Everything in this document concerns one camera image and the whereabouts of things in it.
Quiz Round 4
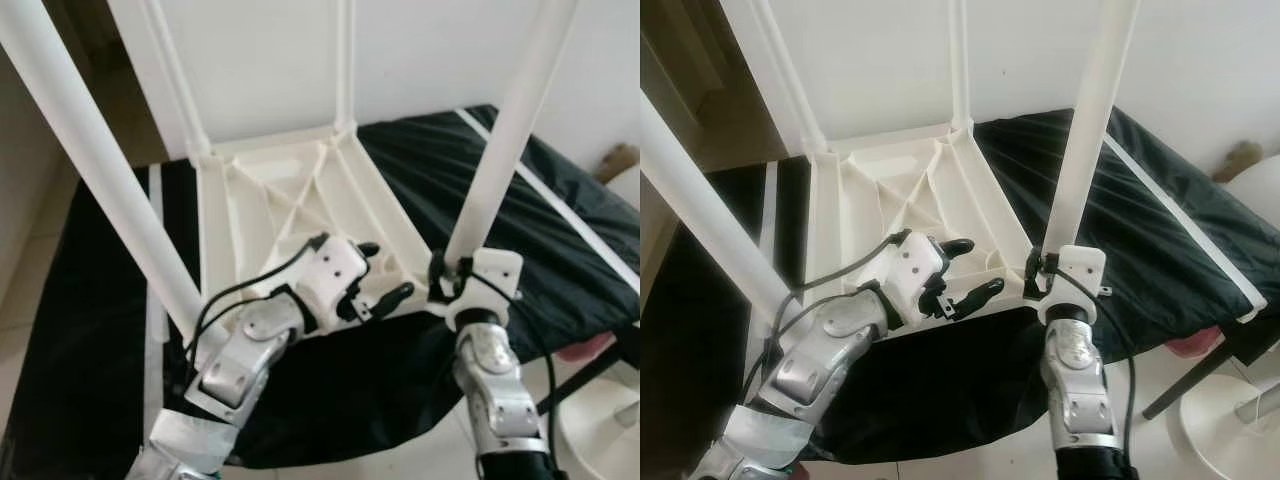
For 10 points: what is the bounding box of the white plastic table leg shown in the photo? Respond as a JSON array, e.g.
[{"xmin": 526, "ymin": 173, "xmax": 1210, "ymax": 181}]
[
  {"xmin": 745, "ymin": 0, "xmax": 831, "ymax": 163},
  {"xmin": 1039, "ymin": 0, "xmax": 1143, "ymax": 258},
  {"xmin": 640, "ymin": 93, "xmax": 793, "ymax": 323},
  {"xmin": 0, "ymin": 0, "xmax": 208, "ymax": 343},
  {"xmin": 138, "ymin": 0, "xmax": 213, "ymax": 163},
  {"xmin": 335, "ymin": 0, "xmax": 359, "ymax": 135},
  {"xmin": 443, "ymin": 0, "xmax": 583, "ymax": 268},
  {"xmin": 945, "ymin": 0, "xmax": 974, "ymax": 133}
]

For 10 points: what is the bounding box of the white round appliance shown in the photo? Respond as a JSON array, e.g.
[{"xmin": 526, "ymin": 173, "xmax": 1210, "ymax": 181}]
[
  {"xmin": 606, "ymin": 165, "xmax": 641, "ymax": 213},
  {"xmin": 1224, "ymin": 155, "xmax": 1280, "ymax": 268}
]

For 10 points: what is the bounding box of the brown fuzzy object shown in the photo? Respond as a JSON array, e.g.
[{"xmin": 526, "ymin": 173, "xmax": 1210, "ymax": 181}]
[
  {"xmin": 1211, "ymin": 140, "xmax": 1264, "ymax": 184},
  {"xmin": 597, "ymin": 142, "xmax": 640, "ymax": 184}
]

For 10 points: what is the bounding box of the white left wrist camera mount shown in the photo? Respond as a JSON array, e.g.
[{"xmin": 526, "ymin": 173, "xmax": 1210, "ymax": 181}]
[
  {"xmin": 883, "ymin": 230, "xmax": 952, "ymax": 328},
  {"xmin": 298, "ymin": 236, "xmax": 372, "ymax": 329}
]

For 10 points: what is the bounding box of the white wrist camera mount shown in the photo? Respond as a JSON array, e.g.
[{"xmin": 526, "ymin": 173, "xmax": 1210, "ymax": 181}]
[
  {"xmin": 1034, "ymin": 244, "xmax": 1111, "ymax": 328},
  {"xmin": 298, "ymin": 236, "xmax": 372, "ymax": 329},
  {"xmin": 444, "ymin": 249, "xmax": 524, "ymax": 333},
  {"xmin": 883, "ymin": 230, "xmax": 952, "ymax": 328}
]

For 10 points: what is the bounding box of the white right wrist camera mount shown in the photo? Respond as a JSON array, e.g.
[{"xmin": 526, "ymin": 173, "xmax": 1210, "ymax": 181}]
[
  {"xmin": 1034, "ymin": 244, "xmax": 1111, "ymax": 328},
  {"xmin": 444, "ymin": 249, "xmax": 524, "ymax": 333}
]

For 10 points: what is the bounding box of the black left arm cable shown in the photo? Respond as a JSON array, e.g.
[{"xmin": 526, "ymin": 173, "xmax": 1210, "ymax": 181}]
[
  {"xmin": 184, "ymin": 233, "xmax": 331, "ymax": 393},
  {"xmin": 740, "ymin": 228, "xmax": 913, "ymax": 403}
]

